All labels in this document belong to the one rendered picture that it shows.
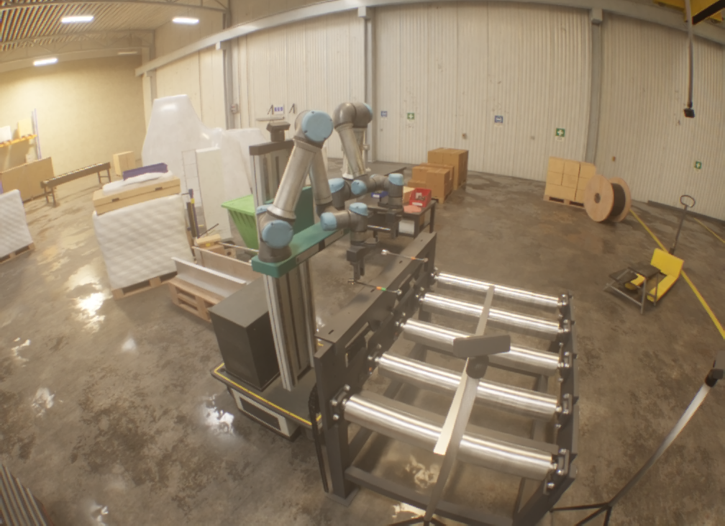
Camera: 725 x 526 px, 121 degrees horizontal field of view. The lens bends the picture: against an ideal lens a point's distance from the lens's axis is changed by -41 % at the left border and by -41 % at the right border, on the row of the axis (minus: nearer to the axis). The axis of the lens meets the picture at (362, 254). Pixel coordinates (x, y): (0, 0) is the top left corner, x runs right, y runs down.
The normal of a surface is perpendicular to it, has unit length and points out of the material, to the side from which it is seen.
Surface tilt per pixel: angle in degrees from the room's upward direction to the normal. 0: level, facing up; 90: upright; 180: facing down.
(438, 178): 90
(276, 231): 97
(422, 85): 90
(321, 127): 83
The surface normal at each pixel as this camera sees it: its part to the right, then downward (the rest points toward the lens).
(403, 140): -0.47, 0.37
